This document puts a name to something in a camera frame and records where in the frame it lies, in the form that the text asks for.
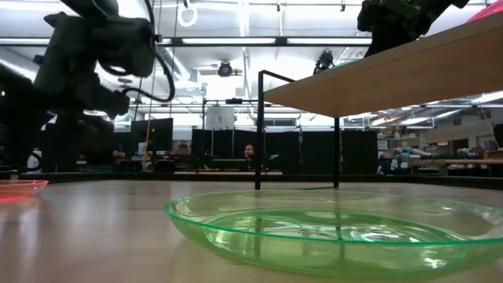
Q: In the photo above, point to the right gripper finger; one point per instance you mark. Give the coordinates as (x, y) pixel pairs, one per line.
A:
(387, 43)

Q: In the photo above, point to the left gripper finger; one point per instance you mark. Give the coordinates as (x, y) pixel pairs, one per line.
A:
(67, 141)

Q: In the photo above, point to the blue translucent plastic plate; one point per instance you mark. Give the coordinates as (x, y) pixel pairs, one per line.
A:
(334, 66)

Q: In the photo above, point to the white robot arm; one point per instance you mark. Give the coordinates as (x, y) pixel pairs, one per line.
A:
(412, 151)

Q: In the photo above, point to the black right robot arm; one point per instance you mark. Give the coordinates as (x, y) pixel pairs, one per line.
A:
(444, 4)

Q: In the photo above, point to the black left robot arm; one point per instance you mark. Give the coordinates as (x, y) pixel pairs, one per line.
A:
(118, 47)

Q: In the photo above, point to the wooden tray board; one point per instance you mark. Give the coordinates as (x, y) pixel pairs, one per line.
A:
(393, 86)

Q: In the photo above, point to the black ceiling-mounted device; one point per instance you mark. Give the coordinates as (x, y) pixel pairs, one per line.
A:
(324, 61)

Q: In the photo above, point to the black overhead gantry bar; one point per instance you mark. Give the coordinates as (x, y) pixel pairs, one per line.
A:
(281, 41)

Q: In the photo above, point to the black partition curtain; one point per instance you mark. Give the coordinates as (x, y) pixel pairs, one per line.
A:
(314, 153)

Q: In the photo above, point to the long wooden workbench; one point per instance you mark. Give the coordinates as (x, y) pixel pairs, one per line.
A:
(452, 161)

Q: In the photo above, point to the person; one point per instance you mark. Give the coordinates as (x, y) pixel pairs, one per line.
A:
(248, 151)

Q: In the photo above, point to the round black overhead camera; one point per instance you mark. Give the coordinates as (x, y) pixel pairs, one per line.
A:
(225, 69)

